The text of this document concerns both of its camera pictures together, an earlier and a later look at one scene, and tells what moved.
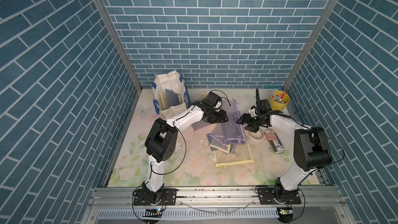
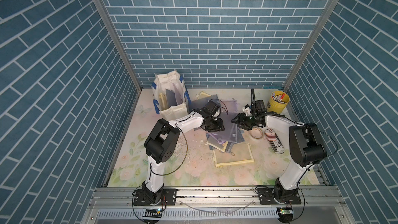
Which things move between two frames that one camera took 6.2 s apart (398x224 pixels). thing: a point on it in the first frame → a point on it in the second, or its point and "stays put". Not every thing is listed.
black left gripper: x=222 y=117 → x=218 y=126
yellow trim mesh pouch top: x=162 y=101 stays put
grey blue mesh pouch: x=172 y=97 stays put
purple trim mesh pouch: x=228 y=133 stays put
